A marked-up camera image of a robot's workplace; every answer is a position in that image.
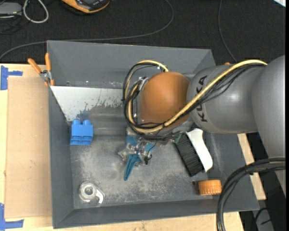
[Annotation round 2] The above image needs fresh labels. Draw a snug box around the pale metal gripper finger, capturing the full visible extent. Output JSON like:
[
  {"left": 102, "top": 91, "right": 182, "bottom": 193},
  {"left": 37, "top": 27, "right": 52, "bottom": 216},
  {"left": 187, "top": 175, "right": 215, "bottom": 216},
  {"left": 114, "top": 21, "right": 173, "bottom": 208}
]
[
  {"left": 117, "top": 148, "right": 131, "bottom": 162},
  {"left": 136, "top": 152, "right": 153, "bottom": 166}
]

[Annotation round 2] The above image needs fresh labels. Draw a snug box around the teal plastic tool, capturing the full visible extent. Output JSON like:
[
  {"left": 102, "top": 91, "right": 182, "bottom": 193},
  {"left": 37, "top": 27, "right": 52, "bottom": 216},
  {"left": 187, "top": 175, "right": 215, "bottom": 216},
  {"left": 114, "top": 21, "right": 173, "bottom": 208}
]
[{"left": 123, "top": 134, "right": 158, "bottom": 181}]

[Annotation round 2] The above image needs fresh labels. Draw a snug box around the grey metal bin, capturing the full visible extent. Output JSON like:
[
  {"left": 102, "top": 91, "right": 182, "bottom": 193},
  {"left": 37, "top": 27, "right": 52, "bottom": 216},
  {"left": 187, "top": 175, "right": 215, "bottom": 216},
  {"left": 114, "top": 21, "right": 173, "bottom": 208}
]
[{"left": 46, "top": 40, "right": 261, "bottom": 229}]

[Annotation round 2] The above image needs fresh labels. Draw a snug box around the blue toy brick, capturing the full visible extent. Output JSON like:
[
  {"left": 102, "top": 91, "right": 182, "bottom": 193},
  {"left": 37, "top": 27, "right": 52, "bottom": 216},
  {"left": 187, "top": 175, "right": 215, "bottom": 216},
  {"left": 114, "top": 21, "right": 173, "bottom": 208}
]
[{"left": 69, "top": 118, "right": 94, "bottom": 146}]

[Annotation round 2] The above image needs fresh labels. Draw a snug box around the orange ribbed cap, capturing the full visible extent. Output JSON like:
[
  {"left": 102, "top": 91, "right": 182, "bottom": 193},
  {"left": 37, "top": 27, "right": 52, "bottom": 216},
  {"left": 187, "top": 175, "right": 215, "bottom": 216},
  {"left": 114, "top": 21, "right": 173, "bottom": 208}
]
[{"left": 197, "top": 179, "right": 223, "bottom": 196}]

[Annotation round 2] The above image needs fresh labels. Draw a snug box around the brown cardboard board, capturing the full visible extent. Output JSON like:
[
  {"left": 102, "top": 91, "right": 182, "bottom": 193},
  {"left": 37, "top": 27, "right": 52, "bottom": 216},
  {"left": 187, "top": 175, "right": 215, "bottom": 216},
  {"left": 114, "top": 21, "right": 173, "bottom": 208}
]
[{"left": 4, "top": 77, "right": 54, "bottom": 219}]

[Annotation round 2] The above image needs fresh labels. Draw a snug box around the black cylinder on white bracket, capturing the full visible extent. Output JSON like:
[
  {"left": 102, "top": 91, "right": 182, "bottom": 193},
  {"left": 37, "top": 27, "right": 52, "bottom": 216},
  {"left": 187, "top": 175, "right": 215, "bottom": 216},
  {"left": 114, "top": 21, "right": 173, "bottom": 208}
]
[{"left": 174, "top": 128, "right": 214, "bottom": 178}]

